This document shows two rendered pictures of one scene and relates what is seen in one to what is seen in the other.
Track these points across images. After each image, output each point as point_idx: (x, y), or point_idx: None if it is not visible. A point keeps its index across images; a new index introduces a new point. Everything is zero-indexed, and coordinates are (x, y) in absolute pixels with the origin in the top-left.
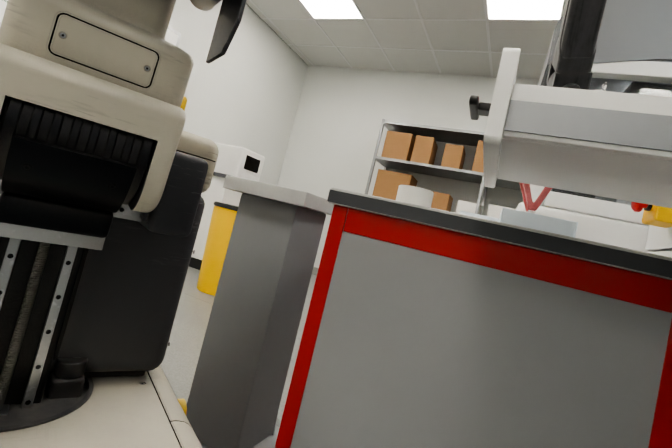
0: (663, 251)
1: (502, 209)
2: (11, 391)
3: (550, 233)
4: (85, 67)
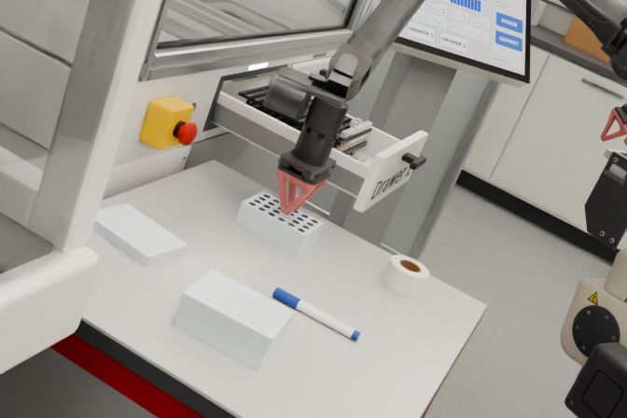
0: (122, 163)
1: (323, 225)
2: None
3: (305, 208)
4: None
